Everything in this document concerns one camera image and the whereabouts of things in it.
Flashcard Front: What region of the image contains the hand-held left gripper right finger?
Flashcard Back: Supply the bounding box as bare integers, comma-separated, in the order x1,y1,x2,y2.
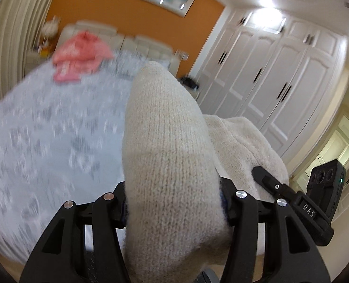
218,177,331,283

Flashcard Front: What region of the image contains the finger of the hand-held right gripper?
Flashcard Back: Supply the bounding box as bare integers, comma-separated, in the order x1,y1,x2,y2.
252,166,297,202

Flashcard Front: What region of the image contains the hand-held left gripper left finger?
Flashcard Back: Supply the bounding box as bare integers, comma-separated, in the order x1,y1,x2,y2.
19,181,131,283

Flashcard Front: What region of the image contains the cream knit sweater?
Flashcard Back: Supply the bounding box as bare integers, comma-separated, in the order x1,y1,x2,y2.
120,61,289,283

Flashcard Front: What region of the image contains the white door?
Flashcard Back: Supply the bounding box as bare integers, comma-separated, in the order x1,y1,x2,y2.
292,115,349,189

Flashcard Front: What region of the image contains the butterfly printed grey blanket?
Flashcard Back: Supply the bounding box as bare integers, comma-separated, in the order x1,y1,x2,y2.
0,50,175,266

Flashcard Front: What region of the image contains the white wardrobe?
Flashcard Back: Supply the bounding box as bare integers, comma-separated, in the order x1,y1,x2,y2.
196,7,349,168

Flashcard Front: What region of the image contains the black object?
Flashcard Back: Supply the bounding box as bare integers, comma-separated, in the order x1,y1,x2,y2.
180,77,199,90

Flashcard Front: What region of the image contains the grey crumpled quilt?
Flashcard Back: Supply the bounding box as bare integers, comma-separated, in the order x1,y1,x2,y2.
102,50,172,80

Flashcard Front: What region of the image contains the pink garment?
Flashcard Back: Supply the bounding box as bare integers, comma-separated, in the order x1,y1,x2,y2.
53,32,114,82

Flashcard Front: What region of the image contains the cream padded headboard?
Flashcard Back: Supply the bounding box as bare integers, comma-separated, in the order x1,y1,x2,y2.
58,20,181,79

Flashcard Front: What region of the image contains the white fluffy ornament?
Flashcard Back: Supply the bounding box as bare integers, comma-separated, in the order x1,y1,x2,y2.
42,16,60,39

